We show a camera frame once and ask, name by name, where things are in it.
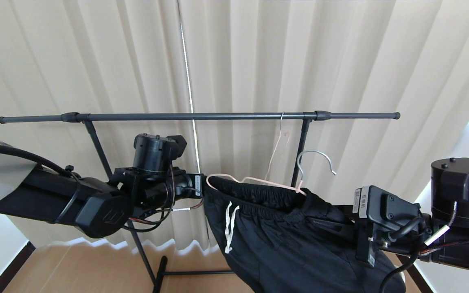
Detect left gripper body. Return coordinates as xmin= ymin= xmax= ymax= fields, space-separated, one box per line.
xmin=175 ymin=173 xmax=206 ymax=201

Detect pink clothes hanger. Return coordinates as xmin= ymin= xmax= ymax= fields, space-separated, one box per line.
xmin=265 ymin=113 xmax=291 ymax=184
xmin=206 ymin=150 xmax=337 ymax=197

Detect black shorts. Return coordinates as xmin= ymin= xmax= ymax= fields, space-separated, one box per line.
xmin=203 ymin=176 xmax=407 ymax=293

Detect black clothes rack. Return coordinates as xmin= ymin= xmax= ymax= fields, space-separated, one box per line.
xmin=0 ymin=111 xmax=401 ymax=293

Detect beige curtain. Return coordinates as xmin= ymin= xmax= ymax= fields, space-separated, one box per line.
xmin=0 ymin=0 xmax=469 ymax=251

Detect black cable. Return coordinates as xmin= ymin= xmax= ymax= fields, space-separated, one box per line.
xmin=0 ymin=142 xmax=176 ymax=233
xmin=379 ymin=218 xmax=427 ymax=293

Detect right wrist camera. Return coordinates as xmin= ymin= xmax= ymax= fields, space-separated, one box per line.
xmin=353 ymin=185 xmax=427 ymax=267

